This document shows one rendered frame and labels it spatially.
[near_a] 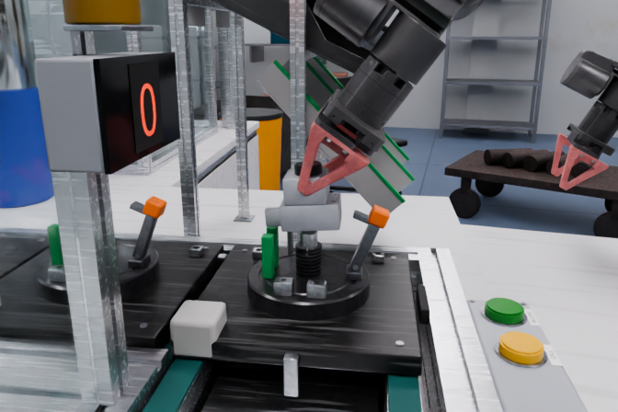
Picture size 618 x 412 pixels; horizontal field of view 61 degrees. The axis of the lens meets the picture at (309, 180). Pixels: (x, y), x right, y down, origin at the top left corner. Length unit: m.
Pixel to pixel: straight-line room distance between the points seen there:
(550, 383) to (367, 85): 0.31
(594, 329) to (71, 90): 0.73
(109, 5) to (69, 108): 0.07
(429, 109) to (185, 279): 6.86
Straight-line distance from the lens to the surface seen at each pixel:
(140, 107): 0.39
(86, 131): 0.35
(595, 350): 0.81
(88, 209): 0.42
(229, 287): 0.63
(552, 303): 0.90
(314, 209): 0.56
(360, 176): 0.78
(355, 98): 0.52
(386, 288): 0.63
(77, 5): 0.39
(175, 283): 0.65
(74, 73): 0.35
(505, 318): 0.61
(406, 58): 0.52
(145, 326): 0.57
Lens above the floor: 1.25
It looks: 16 degrees down
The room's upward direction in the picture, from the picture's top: straight up
